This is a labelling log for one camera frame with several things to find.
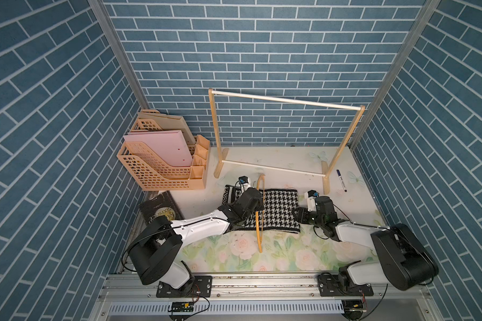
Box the black white houndstooth scarf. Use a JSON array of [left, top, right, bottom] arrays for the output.
[[222, 185, 300, 234]]

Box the wooden clothes hanger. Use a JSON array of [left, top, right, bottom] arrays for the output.
[[255, 174, 266, 253]]

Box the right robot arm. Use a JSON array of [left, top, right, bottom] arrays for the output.
[[293, 191, 439, 296]]

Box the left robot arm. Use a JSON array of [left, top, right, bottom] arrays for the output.
[[125, 187, 264, 292]]

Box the floral table mat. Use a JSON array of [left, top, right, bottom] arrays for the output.
[[172, 147, 384, 273]]

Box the wooden clothes rack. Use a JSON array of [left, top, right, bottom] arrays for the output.
[[208, 88, 366, 194]]

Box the pink file folder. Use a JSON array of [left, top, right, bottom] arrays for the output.
[[123, 131, 192, 167]]

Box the peach plastic file organizer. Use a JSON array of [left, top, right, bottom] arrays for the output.
[[117, 109, 210, 191]]

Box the beige file folder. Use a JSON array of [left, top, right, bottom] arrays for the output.
[[138, 111, 195, 145]]

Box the small green circuit board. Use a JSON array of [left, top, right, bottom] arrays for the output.
[[169, 302, 194, 314]]

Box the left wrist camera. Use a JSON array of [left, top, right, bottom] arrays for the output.
[[238, 176, 251, 193]]

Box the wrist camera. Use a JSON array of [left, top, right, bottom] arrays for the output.
[[238, 176, 251, 193], [305, 190, 319, 212]]

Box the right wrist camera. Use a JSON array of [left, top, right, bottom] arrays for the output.
[[305, 190, 319, 212]]

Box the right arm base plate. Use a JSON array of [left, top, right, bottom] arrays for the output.
[[317, 272, 374, 297]]

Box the aluminium mounting rail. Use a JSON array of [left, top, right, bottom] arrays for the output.
[[90, 272, 442, 320]]

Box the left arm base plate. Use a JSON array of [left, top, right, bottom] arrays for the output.
[[156, 276, 213, 298]]

